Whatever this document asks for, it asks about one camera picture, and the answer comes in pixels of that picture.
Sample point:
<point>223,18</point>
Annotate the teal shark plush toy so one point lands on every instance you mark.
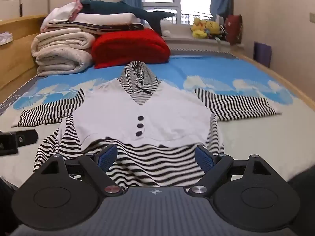
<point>110,7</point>

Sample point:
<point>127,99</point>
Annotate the yellow plush toy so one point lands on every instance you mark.
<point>205,27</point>

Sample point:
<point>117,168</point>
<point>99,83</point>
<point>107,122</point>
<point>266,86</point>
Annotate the red folded blanket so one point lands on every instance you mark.
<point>130,46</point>

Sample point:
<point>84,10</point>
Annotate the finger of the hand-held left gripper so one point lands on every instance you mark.
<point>24,137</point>

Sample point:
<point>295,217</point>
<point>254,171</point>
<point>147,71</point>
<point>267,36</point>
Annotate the pink cloth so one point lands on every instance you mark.
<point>76,8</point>

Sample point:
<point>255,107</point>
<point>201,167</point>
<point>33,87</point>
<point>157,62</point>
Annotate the purple box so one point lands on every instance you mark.
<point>262,54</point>

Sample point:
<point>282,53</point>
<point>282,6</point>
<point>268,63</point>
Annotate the wall socket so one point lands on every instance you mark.
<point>312,18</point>

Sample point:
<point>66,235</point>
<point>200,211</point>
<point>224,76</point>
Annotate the white folded blanket dark trim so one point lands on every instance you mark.
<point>103,21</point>

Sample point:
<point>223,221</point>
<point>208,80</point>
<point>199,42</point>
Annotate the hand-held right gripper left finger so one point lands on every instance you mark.
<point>108,156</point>

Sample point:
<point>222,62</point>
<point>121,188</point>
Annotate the small white plush ball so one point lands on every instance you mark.
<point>166,33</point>

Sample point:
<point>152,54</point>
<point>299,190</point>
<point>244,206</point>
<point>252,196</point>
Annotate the red bag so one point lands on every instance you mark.
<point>233,29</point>

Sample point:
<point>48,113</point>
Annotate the black white striped shirt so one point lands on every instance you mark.
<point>160,108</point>

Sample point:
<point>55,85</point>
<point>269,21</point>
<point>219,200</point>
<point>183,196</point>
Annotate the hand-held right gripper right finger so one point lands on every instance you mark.
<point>204,160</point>

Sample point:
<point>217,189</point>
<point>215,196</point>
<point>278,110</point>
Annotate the cream folded quilt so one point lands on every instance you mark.
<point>61,51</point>

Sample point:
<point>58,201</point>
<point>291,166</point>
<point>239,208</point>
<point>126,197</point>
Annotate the tissue pack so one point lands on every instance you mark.
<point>5,38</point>

